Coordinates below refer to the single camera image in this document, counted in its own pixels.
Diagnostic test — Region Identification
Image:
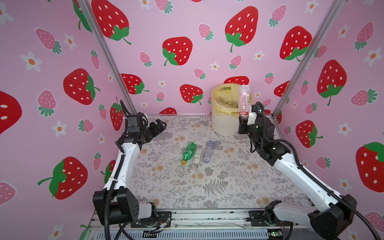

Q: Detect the clear bottle red cap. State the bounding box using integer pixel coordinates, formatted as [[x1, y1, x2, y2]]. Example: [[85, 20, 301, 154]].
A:
[[238, 85, 250, 116]]

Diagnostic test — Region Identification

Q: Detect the green bottle yellow cap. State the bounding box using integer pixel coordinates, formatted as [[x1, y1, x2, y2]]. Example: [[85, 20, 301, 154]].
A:
[[181, 142, 197, 165]]

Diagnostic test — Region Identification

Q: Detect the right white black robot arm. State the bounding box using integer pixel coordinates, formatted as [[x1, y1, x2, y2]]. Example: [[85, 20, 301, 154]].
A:
[[239, 112, 381, 240]]

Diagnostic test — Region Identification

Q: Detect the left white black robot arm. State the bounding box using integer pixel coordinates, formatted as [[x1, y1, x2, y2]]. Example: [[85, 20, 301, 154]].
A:
[[93, 113, 167, 240]]

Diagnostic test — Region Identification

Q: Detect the white bin with yellow liner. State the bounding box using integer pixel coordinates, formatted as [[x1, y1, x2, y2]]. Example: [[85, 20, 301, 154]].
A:
[[211, 84, 253, 137]]

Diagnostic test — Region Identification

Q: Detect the clear bluish bottle upright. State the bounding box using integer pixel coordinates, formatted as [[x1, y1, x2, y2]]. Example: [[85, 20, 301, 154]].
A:
[[203, 139, 216, 164]]

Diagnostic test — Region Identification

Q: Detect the clear bottle white label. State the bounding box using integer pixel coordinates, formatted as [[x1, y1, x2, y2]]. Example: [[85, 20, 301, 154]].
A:
[[190, 148, 202, 174]]

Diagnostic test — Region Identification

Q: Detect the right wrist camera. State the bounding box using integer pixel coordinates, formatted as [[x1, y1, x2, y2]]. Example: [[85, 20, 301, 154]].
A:
[[247, 105, 259, 126]]

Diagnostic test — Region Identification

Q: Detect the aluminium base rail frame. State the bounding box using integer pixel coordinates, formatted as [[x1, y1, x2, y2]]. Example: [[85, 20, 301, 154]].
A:
[[80, 207, 304, 240]]

